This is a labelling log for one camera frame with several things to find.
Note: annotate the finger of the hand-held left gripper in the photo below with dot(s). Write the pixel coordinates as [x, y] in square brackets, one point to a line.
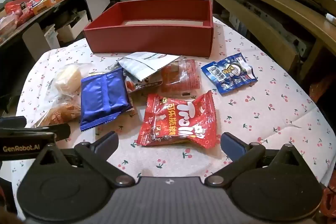
[13, 122]
[61, 131]

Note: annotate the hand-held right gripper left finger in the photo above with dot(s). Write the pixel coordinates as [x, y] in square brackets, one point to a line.
[106, 145]

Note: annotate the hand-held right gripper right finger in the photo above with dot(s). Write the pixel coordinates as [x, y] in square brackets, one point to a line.
[232, 146]

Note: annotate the brown pastry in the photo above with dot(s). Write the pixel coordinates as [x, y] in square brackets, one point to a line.
[63, 112]

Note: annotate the blue foil snack packet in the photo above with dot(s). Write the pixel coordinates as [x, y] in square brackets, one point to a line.
[105, 98]

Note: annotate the clear bag of bread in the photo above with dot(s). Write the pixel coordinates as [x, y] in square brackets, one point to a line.
[68, 78]

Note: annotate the red gummy candy packet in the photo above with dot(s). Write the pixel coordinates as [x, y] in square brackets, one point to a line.
[173, 119]

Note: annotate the red cardboard box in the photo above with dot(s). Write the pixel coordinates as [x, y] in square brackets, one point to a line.
[147, 40]

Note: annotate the cherry print tablecloth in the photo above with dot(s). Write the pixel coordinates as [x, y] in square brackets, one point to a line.
[262, 113]

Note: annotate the red white snack packet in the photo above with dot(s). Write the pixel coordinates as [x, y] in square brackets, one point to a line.
[139, 86]

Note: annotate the blue white small packet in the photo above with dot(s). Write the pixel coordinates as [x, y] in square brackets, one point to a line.
[228, 74]

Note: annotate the dark side table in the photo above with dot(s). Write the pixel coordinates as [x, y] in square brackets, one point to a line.
[10, 36]

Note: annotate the orange clear snack packet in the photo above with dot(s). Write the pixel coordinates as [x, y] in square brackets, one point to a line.
[181, 77]

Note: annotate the orange bag under stand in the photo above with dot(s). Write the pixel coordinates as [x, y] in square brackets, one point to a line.
[319, 88]

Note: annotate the white storage box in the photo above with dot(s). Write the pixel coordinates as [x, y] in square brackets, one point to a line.
[73, 27]

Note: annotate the red plastic bag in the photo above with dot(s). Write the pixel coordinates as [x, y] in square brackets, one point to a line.
[21, 7]

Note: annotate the orange flat box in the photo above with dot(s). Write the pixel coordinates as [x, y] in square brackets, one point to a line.
[48, 3]

